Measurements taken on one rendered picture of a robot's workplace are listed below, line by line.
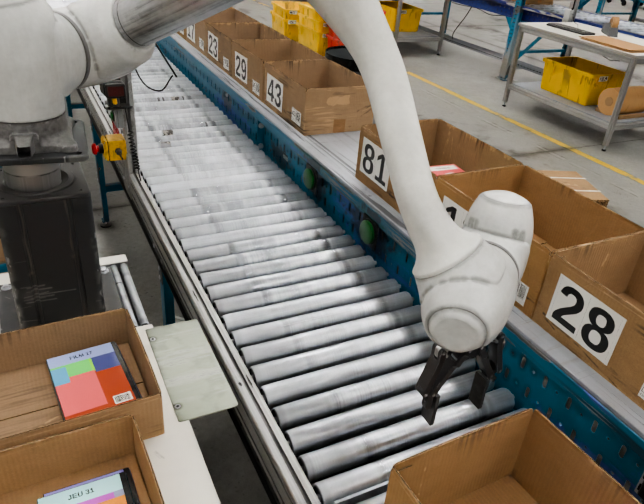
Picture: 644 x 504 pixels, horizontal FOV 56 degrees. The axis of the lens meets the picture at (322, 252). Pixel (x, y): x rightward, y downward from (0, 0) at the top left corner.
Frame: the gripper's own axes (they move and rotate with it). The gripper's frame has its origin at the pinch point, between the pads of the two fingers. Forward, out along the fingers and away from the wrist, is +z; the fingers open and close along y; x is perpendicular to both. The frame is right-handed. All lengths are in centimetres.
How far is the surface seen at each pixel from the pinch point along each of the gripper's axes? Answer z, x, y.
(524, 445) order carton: 1.8, 11.7, -6.9
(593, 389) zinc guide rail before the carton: -3.5, 9.5, -23.8
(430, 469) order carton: -1.6, 11.7, 13.6
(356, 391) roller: 10.7, -18.6, 8.6
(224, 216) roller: 11, -103, 10
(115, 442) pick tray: 6, -19, 56
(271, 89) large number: -11, -160, -28
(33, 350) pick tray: 6, -49, 67
